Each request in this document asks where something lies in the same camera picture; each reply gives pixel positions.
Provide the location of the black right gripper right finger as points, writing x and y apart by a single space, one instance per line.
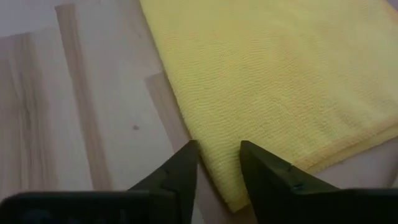
267 183

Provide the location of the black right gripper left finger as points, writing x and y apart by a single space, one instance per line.
183 180

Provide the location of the yellow microfiber towel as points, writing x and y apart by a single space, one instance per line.
280 77

